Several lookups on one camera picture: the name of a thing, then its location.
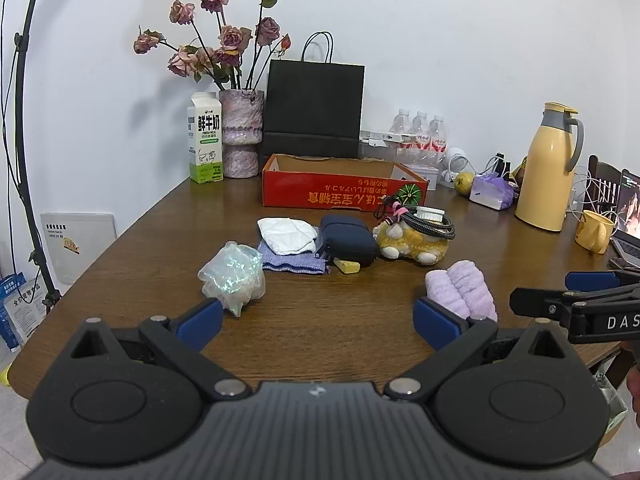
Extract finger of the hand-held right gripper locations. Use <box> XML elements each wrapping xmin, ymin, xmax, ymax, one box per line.
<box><xmin>509</xmin><ymin>286</ymin><xmax>640</xmax><ymax>322</ymax></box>
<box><xmin>565</xmin><ymin>270</ymin><xmax>640</xmax><ymax>293</ymax></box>

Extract small white fan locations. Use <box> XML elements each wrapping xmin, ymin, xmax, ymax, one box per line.
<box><xmin>446</xmin><ymin>147</ymin><xmax>472</xmax><ymax>183</ymax></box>

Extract laptop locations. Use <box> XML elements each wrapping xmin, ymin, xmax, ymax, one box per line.
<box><xmin>609</xmin><ymin>170</ymin><xmax>640</xmax><ymax>271</ymax></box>

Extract person's right hand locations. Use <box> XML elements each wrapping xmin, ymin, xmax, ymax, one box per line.
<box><xmin>625</xmin><ymin>342</ymin><xmax>640</xmax><ymax>428</ymax></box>

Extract yellow plush toy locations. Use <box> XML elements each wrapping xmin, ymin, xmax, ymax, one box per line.
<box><xmin>372</xmin><ymin>217</ymin><xmax>451</xmax><ymax>265</ymax></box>

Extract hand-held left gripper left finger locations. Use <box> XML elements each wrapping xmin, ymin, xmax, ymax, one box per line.
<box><xmin>70</xmin><ymin>297</ymin><xmax>251</xmax><ymax>402</ymax></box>

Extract blue white paper package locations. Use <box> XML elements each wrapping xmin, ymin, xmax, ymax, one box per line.
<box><xmin>0</xmin><ymin>272</ymin><xmax>47</xmax><ymax>352</ymax></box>

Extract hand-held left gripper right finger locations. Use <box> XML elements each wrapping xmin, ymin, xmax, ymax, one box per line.
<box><xmin>384</xmin><ymin>297</ymin><xmax>571</xmax><ymax>402</ymax></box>

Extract dark wooden chair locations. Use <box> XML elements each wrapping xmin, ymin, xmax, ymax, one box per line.
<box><xmin>587</xmin><ymin>155</ymin><xmax>623</xmax><ymax>211</ymax></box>

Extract purple mottled vase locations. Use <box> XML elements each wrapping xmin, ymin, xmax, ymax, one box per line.
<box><xmin>218</xmin><ymin>89</ymin><xmax>264</xmax><ymax>179</ymax></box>

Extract purple knitted pouch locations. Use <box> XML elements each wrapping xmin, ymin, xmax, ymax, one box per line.
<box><xmin>257</xmin><ymin>240</ymin><xmax>329</xmax><ymax>276</ymax></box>

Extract purple tissue pack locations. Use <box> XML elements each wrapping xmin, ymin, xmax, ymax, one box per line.
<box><xmin>469</xmin><ymin>172</ymin><xmax>516</xmax><ymax>210</ymax></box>

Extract iridescent plastic bag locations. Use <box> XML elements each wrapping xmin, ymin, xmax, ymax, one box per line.
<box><xmin>198</xmin><ymin>241</ymin><xmax>267</xmax><ymax>318</ymax></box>

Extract dried pink roses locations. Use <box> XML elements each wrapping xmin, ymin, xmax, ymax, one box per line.
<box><xmin>133</xmin><ymin>0</ymin><xmax>292</xmax><ymax>92</ymax></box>

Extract navy blue case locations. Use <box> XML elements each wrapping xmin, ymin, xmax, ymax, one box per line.
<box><xmin>319</xmin><ymin>215</ymin><xmax>379</xmax><ymax>268</ymax></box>

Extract purple fluffy towel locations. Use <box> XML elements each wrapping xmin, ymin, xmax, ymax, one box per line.
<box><xmin>425</xmin><ymin>260</ymin><xmax>499</xmax><ymax>323</ymax></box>

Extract green white milk carton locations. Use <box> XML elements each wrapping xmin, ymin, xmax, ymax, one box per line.
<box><xmin>186</xmin><ymin>91</ymin><xmax>224</xmax><ymax>184</ymax></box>

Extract red cardboard box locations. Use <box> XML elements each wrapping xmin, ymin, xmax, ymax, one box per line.
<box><xmin>262</xmin><ymin>154</ymin><xmax>429</xmax><ymax>208</ymax></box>

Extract black paper bag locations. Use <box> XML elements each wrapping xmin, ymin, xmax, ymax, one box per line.
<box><xmin>262</xmin><ymin>31</ymin><xmax>366</xmax><ymax>161</ymax></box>

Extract black braided cable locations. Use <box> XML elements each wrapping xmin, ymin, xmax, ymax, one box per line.
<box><xmin>395</xmin><ymin>210</ymin><xmax>457</xmax><ymax>240</ymax></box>

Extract white cable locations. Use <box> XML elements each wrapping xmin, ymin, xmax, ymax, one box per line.
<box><xmin>470</xmin><ymin>155</ymin><xmax>506</xmax><ymax>182</ymax></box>

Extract white cloth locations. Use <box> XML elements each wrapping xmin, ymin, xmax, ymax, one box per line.
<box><xmin>257</xmin><ymin>217</ymin><xmax>319</xmax><ymax>256</ymax></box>

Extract white board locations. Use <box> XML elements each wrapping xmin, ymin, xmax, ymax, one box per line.
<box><xmin>40</xmin><ymin>212</ymin><xmax>118</xmax><ymax>286</ymax></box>

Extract black light stand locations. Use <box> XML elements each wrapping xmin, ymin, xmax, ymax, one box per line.
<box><xmin>0</xmin><ymin>0</ymin><xmax>63</xmax><ymax>316</ymax></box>

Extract yellow thermos jug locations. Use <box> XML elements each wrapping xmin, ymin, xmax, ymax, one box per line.
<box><xmin>515</xmin><ymin>102</ymin><xmax>585</xmax><ymax>232</ymax></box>

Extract white plastic tub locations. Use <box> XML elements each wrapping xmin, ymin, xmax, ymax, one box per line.
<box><xmin>400</xmin><ymin>162</ymin><xmax>443</xmax><ymax>191</ymax></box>

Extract yellow mug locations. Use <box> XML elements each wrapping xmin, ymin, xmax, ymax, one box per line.
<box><xmin>574</xmin><ymin>210</ymin><xmax>618</xmax><ymax>256</ymax></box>

